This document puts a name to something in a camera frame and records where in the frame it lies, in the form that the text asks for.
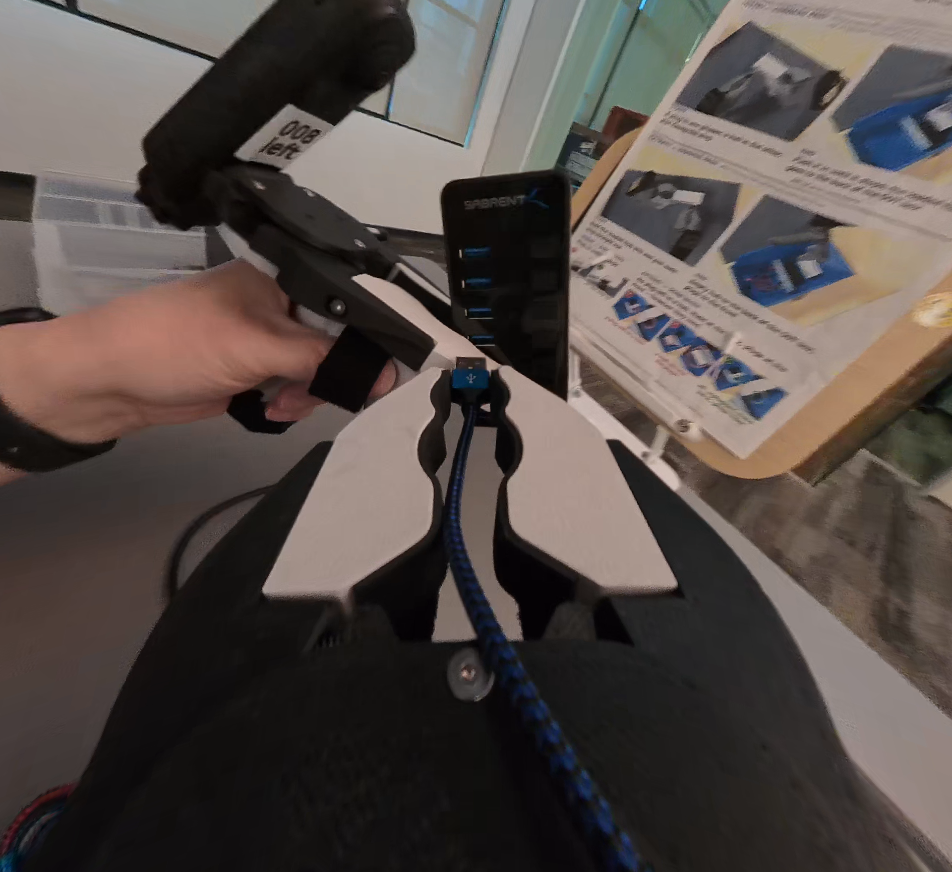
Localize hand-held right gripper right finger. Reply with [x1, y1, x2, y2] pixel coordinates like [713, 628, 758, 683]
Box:
[491, 366, 679, 641]

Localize clear plastic bin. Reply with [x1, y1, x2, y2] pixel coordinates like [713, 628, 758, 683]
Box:
[33, 171, 211, 309]

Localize printed instruction sheet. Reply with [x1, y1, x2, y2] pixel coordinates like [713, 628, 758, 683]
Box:
[569, 0, 952, 458]

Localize bundle of USB cables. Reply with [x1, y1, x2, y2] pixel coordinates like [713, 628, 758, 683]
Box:
[0, 783, 75, 860]

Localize black usb hub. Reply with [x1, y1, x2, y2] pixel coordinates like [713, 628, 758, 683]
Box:
[440, 170, 574, 402]

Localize white stand base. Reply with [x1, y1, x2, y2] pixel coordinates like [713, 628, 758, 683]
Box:
[567, 355, 681, 494]

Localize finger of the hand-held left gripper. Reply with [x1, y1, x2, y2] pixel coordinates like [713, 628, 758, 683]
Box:
[350, 273, 478, 397]

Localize dark cable light-blue plugs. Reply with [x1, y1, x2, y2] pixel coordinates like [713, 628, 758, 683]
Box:
[442, 355, 642, 872]

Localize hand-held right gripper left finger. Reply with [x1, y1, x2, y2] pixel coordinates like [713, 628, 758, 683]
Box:
[262, 368, 456, 641]

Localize black wrist band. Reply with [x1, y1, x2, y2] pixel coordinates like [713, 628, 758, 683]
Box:
[0, 307, 119, 475]

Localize person's left hand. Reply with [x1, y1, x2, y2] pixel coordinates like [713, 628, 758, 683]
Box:
[74, 260, 397, 445]

